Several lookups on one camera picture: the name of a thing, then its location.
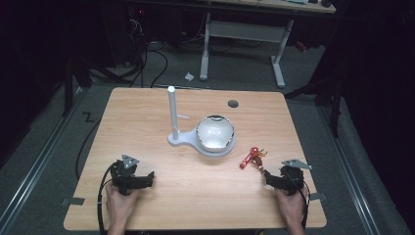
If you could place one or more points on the shiny metal bowl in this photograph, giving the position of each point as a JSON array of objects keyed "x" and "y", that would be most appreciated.
[{"x": 215, "y": 133}]

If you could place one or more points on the grey tape piece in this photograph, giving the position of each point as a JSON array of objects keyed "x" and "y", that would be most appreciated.
[
  {"x": 318, "y": 196},
  {"x": 74, "y": 201}
]

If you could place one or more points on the person's left hand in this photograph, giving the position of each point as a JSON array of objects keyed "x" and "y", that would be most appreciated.
[{"x": 120, "y": 205}]

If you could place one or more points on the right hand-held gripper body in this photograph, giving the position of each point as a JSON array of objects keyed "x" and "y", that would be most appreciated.
[{"x": 292, "y": 178}]

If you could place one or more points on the white stand with pole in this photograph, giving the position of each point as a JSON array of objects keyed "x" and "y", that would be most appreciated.
[{"x": 174, "y": 127}]

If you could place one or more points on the black zigzag floor tape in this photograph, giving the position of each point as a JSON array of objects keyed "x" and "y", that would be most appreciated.
[{"x": 88, "y": 117}]

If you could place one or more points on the white paper scrap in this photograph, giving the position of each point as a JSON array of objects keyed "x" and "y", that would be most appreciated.
[{"x": 189, "y": 76}]

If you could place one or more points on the person's right hand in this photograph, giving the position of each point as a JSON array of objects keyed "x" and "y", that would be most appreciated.
[{"x": 290, "y": 207}]

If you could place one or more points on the black metal stand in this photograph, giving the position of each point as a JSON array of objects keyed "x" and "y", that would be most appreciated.
[
  {"x": 329, "y": 94},
  {"x": 69, "y": 88}
]

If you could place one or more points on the white-legged wooden desk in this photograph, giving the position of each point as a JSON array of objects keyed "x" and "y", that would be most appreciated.
[{"x": 244, "y": 31}]

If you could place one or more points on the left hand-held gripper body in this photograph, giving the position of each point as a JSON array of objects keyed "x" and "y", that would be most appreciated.
[{"x": 125, "y": 178}]

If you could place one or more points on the metal floor rail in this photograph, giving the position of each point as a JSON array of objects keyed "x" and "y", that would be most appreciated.
[
  {"x": 39, "y": 163},
  {"x": 350, "y": 173}
]

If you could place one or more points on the red and gold toy figure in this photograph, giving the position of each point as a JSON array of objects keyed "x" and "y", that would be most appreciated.
[{"x": 252, "y": 158}]

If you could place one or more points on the dark round table grommet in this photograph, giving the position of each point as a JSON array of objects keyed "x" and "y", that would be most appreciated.
[{"x": 233, "y": 104}]

